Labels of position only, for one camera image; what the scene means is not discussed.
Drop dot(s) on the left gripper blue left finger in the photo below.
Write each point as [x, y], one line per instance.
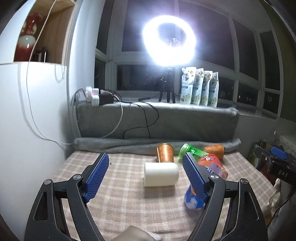
[93, 176]

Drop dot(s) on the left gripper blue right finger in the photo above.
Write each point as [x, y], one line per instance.
[198, 177]

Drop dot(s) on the copper cup lying at right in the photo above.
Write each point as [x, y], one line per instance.
[217, 150]

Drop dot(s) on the white plastic cup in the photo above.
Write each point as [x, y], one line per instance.
[160, 174]

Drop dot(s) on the copper cup near white cup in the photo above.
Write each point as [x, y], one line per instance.
[165, 153]

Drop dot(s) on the left gloved hand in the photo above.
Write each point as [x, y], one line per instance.
[133, 233]

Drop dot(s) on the blue orange drink bottle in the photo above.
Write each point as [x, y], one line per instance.
[191, 200]

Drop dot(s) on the green plastic bottle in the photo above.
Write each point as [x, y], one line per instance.
[195, 152]

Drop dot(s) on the white lace tablecloth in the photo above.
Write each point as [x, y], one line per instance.
[288, 140]

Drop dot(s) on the grey sofa backrest cushion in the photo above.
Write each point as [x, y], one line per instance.
[159, 120]

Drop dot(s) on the white power strip with chargers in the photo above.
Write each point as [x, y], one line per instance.
[97, 96]

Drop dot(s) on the black tripod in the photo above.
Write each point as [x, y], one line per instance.
[167, 85]

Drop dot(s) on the red white ceramic vase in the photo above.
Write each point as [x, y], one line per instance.
[27, 37]

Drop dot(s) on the bright ring light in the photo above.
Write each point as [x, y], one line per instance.
[169, 40]

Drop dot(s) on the wooden wall shelf niche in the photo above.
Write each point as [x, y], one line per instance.
[53, 31]

